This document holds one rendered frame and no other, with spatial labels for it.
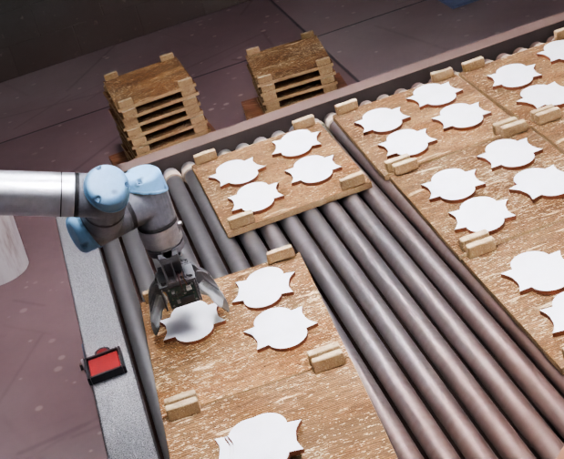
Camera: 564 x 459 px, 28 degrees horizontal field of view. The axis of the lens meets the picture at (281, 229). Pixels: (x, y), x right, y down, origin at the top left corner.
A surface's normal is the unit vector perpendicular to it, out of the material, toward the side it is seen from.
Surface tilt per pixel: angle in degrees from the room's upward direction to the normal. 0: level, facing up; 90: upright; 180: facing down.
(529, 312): 0
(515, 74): 0
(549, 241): 0
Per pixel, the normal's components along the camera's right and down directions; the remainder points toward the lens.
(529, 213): -0.24, -0.84
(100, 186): 0.21, -0.35
